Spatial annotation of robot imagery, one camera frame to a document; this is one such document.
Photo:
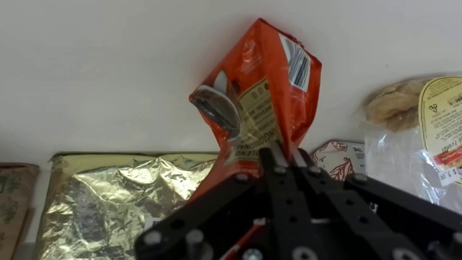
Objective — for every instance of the clear bag of bread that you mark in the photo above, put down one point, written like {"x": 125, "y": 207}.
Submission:
{"x": 414, "y": 137}

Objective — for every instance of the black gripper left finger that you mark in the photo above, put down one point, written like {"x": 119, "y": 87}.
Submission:
{"x": 291, "y": 218}

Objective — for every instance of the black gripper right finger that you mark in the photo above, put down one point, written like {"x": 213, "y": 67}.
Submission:
{"x": 367, "y": 236}

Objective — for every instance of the gold foil bag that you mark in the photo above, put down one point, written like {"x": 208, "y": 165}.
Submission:
{"x": 97, "y": 204}

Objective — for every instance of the red white patterned packet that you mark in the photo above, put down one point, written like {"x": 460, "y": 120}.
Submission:
{"x": 340, "y": 158}

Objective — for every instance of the orange coffee packet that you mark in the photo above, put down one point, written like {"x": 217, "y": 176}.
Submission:
{"x": 265, "y": 90}

